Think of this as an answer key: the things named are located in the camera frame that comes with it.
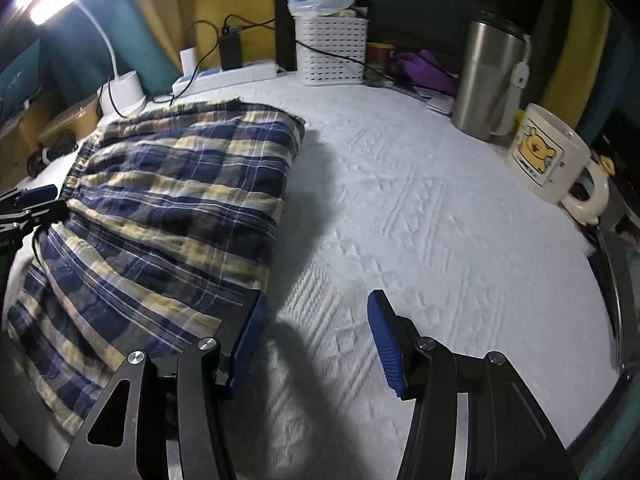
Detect black power adapter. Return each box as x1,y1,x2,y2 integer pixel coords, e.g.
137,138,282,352
218,30,243,71

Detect white desk lamp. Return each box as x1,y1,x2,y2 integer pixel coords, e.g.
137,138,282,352
15,0,146,120

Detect white charger plug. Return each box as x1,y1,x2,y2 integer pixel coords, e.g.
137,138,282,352
180,47,200,78

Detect white textured tablecloth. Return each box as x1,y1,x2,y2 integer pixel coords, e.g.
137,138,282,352
0,72,621,480

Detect small brown jar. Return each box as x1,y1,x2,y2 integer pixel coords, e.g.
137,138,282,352
366,42,396,66

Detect teal curtain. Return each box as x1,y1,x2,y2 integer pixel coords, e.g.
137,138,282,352
40,0,181,111

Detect white power strip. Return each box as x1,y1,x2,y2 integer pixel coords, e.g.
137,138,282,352
172,60,278,95

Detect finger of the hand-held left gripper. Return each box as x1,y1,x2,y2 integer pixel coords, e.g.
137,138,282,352
0,185,59,211
0,199,68,241

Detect stainless steel tumbler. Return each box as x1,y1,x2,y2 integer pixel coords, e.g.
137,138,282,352
451,7,533,143

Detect yellow curtain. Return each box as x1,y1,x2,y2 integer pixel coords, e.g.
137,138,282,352
542,0,611,131
117,0,276,76

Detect cream cartoon print mug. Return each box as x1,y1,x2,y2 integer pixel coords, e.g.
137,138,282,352
505,102,611,226

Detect purple cloth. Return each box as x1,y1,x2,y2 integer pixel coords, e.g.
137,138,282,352
395,49,458,96

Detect brown cardboard box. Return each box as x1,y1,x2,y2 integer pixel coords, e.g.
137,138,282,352
37,95,103,146

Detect white perforated plastic basket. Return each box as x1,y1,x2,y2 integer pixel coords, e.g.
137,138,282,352
294,15,371,86

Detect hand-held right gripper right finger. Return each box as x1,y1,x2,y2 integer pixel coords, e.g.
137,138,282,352
366,289,576,480

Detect dark window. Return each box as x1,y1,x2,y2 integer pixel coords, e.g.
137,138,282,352
275,0,571,61

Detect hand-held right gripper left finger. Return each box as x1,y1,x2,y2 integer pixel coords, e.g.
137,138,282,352
55,290,271,480

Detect blue plastic bag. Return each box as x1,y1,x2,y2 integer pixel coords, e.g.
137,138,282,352
286,0,358,17

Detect blue yellow plaid pants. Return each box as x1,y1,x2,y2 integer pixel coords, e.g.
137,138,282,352
5,102,307,436

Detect black coiled cable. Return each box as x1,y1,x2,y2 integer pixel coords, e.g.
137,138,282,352
27,140,78,178

